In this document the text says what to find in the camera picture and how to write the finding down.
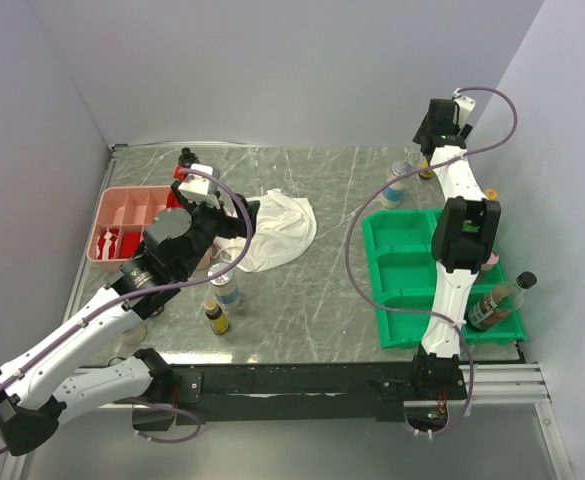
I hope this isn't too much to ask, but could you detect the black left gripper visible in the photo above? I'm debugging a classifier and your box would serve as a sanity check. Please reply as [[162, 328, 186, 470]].
[[172, 181, 259, 278]]

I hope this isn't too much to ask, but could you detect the yellow bottle cork cap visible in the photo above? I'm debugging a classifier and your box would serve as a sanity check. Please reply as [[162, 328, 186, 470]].
[[419, 158, 434, 180]]

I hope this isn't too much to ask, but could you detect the red sauce bottle yellow cap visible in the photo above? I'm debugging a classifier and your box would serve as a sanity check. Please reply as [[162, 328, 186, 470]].
[[484, 188, 499, 201]]

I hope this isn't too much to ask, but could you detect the silver lid blue label jar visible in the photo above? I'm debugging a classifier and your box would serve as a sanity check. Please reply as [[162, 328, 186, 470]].
[[381, 160, 412, 209]]

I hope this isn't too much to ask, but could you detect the pink lid spice jar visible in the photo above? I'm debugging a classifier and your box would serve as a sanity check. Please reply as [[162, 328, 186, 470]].
[[481, 250, 500, 271]]

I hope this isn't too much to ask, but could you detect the dark sauce bottle black cap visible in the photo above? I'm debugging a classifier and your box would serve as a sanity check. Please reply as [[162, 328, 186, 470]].
[[467, 271, 538, 331]]

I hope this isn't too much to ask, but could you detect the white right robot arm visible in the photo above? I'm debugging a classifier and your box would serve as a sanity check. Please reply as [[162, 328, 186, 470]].
[[409, 94, 501, 398]]

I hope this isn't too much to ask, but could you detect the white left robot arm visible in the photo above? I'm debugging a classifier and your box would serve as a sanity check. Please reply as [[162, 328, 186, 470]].
[[0, 193, 260, 456]]

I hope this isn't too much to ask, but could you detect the red packet front compartment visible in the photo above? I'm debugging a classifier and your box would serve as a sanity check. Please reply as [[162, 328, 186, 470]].
[[119, 230, 142, 259]]

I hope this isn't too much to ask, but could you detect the pink compartment tray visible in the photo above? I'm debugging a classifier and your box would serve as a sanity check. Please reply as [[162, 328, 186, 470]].
[[86, 185, 181, 272]]

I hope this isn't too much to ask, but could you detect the red white striped packet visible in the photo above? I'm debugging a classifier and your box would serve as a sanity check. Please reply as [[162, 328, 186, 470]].
[[95, 227, 120, 260]]

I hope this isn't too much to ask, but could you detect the black cap spice jar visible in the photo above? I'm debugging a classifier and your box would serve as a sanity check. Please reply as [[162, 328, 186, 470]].
[[178, 147, 198, 169]]

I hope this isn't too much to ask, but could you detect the small yellow dropper bottle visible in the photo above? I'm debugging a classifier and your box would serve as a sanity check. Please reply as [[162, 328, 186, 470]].
[[203, 298, 230, 335]]

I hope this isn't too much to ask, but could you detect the white crumpled cloth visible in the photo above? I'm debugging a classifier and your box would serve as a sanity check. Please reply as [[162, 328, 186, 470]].
[[238, 189, 317, 273]]

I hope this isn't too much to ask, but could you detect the green compartment bin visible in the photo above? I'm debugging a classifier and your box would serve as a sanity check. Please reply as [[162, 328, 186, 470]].
[[362, 209, 528, 349]]

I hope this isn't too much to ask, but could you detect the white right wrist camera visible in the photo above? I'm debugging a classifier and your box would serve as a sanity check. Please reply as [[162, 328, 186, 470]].
[[452, 88, 476, 128]]

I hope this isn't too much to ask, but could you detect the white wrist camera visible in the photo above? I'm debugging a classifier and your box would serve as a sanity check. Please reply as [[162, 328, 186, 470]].
[[452, 88, 476, 128], [176, 174, 220, 208]]

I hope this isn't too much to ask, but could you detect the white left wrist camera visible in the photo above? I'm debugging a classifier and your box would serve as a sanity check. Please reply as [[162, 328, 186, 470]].
[[176, 174, 220, 208]]

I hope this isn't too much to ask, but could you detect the black front mounting rail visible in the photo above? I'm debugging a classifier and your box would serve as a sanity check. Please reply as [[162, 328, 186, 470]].
[[140, 362, 469, 422]]

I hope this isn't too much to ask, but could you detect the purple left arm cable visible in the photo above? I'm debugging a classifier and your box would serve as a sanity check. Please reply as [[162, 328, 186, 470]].
[[0, 167, 258, 460]]

